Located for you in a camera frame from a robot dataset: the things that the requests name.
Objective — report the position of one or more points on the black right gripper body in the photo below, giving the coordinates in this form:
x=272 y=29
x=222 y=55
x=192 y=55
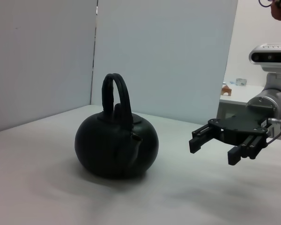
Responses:
x=246 y=124

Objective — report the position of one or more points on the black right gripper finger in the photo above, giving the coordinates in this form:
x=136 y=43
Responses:
x=234 y=157
x=196 y=144

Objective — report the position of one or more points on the black cast iron teapot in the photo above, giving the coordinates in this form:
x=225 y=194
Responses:
x=103 y=145

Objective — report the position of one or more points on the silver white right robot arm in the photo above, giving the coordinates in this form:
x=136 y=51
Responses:
x=271 y=98

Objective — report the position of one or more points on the white background table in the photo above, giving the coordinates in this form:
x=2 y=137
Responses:
x=246 y=92

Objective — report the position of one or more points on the small wooden house model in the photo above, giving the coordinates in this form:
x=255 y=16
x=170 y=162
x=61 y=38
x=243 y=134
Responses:
x=226 y=91

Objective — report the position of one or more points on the small clear box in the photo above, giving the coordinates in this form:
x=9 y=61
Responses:
x=241 y=82

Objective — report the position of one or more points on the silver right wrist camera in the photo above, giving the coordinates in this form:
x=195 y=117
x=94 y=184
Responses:
x=269 y=56

